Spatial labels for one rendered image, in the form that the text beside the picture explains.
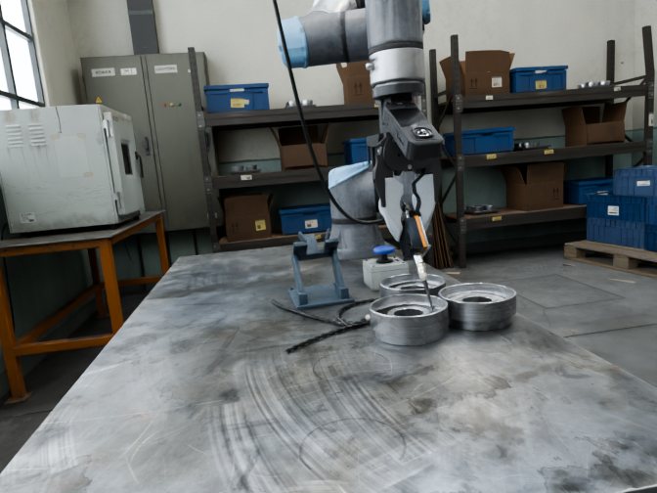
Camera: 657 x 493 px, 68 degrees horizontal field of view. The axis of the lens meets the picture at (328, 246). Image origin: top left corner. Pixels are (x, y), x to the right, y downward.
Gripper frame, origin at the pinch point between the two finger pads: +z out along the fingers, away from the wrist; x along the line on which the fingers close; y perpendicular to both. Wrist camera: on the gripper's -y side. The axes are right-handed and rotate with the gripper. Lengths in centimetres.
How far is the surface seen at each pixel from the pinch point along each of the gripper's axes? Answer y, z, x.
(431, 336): -8.8, 12.5, 1.3
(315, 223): 349, 40, -46
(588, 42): 384, -108, -344
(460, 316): -6.5, 11.1, -4.0
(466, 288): 1.5, 9.8, -9.0
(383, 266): 18.4, 8.8, -1.5
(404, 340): -8.4, 12.6, 4.8
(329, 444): -26.7, 13.3, 18.5
